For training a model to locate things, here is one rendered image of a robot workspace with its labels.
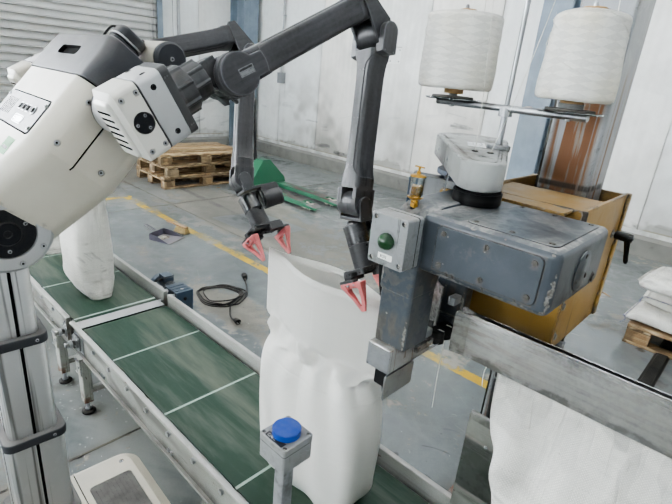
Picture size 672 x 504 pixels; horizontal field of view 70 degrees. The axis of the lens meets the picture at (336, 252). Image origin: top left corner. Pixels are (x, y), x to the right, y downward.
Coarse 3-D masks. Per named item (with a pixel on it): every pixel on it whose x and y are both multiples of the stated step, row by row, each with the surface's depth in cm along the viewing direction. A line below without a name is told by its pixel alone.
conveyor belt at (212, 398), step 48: (96, 336) 207; (144, 336) 211; (192, 336) 214; (144, 384) 180; (192, 384) 183; (240, 384) 185; (192, 432) 159; (240, 432) 161; (240, 480) 143; (384, 480) 147
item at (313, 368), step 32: (288, 256) 136; (288, 288) 132; (320, 288) 119; (288, 320) 134; (320, 320) 122; (352, 320) 117; (288, 352) 132; (320, 352) 125; (352, 352) 120; (288, 384) 132; (320, 384) 123; (352, 384) 119; (320, 416) 125; (352, 416) 120; (320, 448) 127; (352, 448) 123; (320, 480) 130; (352, 480) 126
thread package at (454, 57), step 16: (432, 16) 101; (448, 16) 97; (464, 16) 96; (480, 16) 96; (496, 16) 97; (432, 32) 101; (448, 32) 98; (464, 32) 97; (480, 32) 97; (496, 32) 98; (432, 48) 101; (448, 48) 99; (464, 48) 98; (480, 48) 98; (496, 48) 100; (432, 64) 102; (448, 64) 99; (464, 64) 99; (480, 64) 99; (496, 64) 103; (432, 80) 102; (448, 80) 100; (464, 80) 100; (480, 80) 100
